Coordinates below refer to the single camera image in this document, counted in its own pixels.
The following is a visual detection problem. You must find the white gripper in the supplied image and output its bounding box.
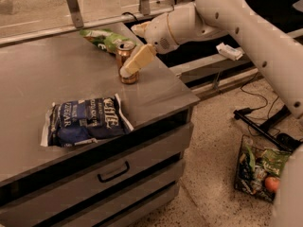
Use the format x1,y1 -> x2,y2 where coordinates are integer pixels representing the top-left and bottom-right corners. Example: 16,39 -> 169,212
119,12 -> 180,78

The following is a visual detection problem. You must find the orange soda can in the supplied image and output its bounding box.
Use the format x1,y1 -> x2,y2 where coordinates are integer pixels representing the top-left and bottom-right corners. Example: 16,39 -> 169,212
115,41 -> 140,85

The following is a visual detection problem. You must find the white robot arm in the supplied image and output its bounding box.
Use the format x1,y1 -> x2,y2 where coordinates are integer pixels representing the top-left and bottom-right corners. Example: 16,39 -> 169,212
121,0 -> 303,227

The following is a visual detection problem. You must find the green chips bag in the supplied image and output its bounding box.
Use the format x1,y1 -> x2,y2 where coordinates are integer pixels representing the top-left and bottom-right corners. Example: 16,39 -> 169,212
80,28 -> 135,54

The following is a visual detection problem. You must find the white small packet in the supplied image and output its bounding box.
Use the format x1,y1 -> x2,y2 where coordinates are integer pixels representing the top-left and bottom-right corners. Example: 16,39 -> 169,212
216,43 -> 243,61

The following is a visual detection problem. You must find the blue kettle chips bag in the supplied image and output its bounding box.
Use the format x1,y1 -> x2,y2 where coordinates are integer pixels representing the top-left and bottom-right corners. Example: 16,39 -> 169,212
41,94 -> 134,148

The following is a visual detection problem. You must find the grey drawer cabinet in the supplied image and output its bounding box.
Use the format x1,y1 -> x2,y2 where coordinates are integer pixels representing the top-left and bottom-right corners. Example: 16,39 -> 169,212
0,109 -> 193,227

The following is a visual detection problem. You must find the green snack bag in basket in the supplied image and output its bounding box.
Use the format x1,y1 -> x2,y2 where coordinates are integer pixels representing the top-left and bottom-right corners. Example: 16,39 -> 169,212
261,148 -> 291,177

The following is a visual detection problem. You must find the black stand base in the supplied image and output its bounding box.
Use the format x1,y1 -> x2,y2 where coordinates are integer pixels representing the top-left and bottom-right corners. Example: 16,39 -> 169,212
234,106 -> 302,152

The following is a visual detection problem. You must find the orange fruit in basket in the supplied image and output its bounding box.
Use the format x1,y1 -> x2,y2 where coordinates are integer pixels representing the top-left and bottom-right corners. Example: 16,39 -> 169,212
264,177 -> 280,193

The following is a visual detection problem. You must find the black cable behind counter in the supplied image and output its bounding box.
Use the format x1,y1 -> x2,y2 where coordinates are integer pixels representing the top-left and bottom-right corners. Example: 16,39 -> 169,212
121,10 -> 140,23

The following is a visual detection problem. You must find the left metal rail bracket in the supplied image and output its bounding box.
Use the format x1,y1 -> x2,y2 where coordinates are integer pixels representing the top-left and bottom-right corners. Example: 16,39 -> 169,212
66,0 -> 84,28

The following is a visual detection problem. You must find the black cable on floor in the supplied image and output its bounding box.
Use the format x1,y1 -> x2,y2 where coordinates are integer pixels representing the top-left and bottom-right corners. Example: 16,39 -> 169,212
240,71 -> 281,137

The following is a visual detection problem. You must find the black drawer handle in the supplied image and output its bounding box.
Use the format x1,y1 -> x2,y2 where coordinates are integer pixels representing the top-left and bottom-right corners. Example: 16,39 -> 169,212
97,161 -> 130,183

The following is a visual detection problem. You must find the black wire basket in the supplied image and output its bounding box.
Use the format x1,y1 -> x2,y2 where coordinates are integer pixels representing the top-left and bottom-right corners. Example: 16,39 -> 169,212
234,135 -> 281,202

